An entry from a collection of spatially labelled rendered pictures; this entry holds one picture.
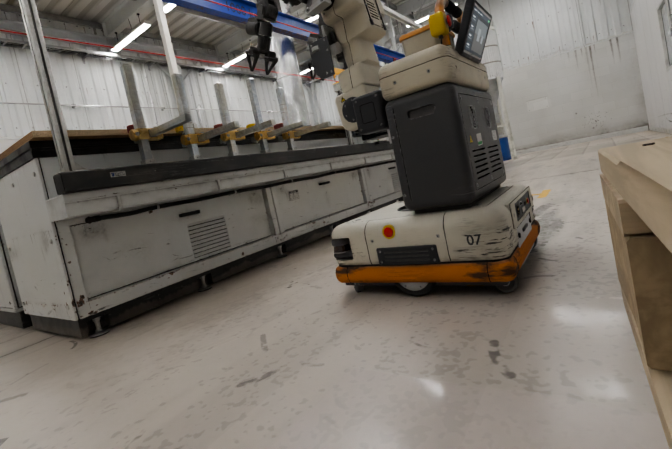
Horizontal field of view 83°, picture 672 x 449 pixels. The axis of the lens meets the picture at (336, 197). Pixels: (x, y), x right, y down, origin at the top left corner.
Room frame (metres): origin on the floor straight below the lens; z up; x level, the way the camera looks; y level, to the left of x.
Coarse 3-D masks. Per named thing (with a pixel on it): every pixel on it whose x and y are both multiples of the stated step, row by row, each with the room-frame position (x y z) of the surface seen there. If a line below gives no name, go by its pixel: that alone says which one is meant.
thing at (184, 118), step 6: (186, 114) 1.58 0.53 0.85; (174, 120) 1.62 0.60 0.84; (180, 120) 1.59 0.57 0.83; (186, 120) 1.58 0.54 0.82; (162, 126) 1.68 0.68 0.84; (168, 126) 1.65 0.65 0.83; (174, 126) 1.64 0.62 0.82; (150, 132) 1.74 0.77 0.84; (156, 132) 1.71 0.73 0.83; (162, 132) 1.71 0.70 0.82
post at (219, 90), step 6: (216, 84) 2.12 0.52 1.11; (222, 84) 2.14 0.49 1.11; (216, 90) 2.13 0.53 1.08; (222, 90) 2.14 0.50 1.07; (216, 96) 2.14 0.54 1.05; (222, 96) 2.13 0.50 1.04; (222, 102) 2.12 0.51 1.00; (222, 108) 2.12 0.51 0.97; (222, 114) 2.13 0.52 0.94; (228, 114) 2.14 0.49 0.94; (222, 120) 2.13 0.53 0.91; (228, 120) 2.13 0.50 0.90; (228, 144) 2.13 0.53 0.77; (234, 144) 2.14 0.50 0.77; (228, 150) 2.14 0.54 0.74; (234, 150) 2.13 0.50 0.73
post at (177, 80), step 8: (176, 80) 1.91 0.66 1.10; (176, 88) 1.92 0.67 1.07; (184, 88) 1.94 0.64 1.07; (176, 96) 1.93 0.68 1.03; (184, 96) 1.93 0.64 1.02; (184, 104) 1.92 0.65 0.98; (184, 112) 1.92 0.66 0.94; (184, 128) 1.93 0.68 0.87; (192, 128) 1.94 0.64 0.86; (192, 144) 1.92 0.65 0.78; (192, 152) 1.92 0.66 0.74
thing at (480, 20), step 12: (468, 0) 1.25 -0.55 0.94; (468, 12) 1.26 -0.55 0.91; (480, 12) 1.32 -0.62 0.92; (456, 24) 1.27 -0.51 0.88; (468, 24) 1.26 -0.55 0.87; (480, 24) 1.36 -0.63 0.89; (468, 36) 1.29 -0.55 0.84; (480, 36) 1.40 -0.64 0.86; (456, 48) 1.29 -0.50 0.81; (468, 48) 1.33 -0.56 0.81; (480, 48) 1.43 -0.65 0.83; (480, 60) 1.48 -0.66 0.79
